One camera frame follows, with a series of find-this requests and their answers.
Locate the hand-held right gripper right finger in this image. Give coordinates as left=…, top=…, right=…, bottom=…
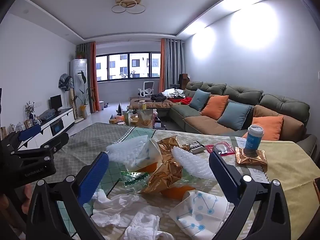
left=209, top=151, right=294, bottom=240

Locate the clear green-print plastic wrapper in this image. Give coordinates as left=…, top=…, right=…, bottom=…
left=120, top=170, right=150, bottom=195

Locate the flat gold snack packet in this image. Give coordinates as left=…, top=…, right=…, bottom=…
left=235, top=146, right=268, bottom=167

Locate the dark wooden stand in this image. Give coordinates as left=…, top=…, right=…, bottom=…
left=179, top=74, right=190, bottom=90

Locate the blue paper cup white lid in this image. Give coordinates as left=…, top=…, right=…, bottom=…
left=244, top=124, right=265, bottom=153

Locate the white standing air conditioner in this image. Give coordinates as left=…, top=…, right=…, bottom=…
left=69, top=59, right=87, bottom=118

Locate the gold snack wrapper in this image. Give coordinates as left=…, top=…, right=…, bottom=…
left=142, top=154, right=187, bottom=196
left=156, top=136, right=192, bottom=155

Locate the tall plant in yellow pot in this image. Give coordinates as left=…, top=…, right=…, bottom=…
left=75, top=70, right=94, bottom=120

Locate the white blue-print paper bag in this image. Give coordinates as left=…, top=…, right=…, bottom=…
left=132, top=139, right=163, bottom=173
left=160, top=185, right=230, bottom=239

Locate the dark hanging bag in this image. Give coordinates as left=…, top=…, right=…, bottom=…
left=58, top=73, right=75, bottom=92

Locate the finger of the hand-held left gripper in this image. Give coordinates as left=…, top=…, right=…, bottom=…
left=15, top=132, right=70, bottom=161
left=0, top=124, right=42, bottom=155

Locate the pile of white clothes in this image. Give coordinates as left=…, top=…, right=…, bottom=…
left=164, top=89, right=185, bottom=103

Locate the red plastic packet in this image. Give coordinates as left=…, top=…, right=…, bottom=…
left=205, top=141, right=235, bottom=157

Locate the green brown sofa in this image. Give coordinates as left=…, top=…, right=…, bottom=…
left=169, top=81, right=318, bottom=158

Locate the person's left hand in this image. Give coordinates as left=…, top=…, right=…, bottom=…
left=21, top=184, right=33, bottom=214

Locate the white office chair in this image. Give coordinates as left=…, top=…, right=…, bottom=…
left=138, top=81, right=155, bottom=97

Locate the orange cushion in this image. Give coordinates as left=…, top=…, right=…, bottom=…
left=242, top=116, right=284, bottom=141
left=201, top=95, right=229, bottom=120

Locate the brown upholstered bench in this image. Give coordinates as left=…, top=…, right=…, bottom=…
left=130, top=97, right=177, bottom=110

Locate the blue cushion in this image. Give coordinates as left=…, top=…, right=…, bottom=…
left=217, top=102, right=252, bottom=131
left=190, top=89, right=211, bottom=111

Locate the white black TV cabinet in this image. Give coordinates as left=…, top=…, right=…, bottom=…
left=0, top=107, right=76, bottom=153

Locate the clear bag of yellow snacks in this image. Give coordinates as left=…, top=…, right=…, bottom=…
left=137, top=109, right=154, bottom=129

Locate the wide black-framed window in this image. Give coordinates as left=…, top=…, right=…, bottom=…
left=96, top=52, right=161, bottom=82

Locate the white bubble wrap sheet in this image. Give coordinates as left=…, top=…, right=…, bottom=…
left=171, top=146, right=218, bottom=180
left=106, top=135, right=150, bottom=168

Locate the blue patterned plate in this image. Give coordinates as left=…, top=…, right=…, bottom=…
left=39, top=110, right=54, bottom=121

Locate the crumpled white tissue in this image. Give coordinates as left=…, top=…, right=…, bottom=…
left=124, top=211, right=175, bottom=240
left=90, top=189, right=144, bottom=228

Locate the orange grey curtain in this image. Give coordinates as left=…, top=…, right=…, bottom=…
left=76, top=41, right=99, bottom=113
left=159, top=38, right=187, bottom=93

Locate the green patterned tablecloth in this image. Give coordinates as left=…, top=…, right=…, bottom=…
left=37, top=122, right=320, bottom=240

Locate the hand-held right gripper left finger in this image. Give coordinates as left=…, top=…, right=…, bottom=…
left=26, top=151, right=109, bottom=240

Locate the wooden coat stand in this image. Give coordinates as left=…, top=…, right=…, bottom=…
left=69, top=87, right=77, bottom=120

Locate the small silver striped box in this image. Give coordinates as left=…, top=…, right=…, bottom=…
left=189, top=141, right=205, bottom=154

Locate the black monitor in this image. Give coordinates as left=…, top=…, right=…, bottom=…
left=50, top=94, right=62, bottom=113

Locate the small plant in blue vase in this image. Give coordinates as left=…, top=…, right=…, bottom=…
left=24, top=101, right=35, bottom=120

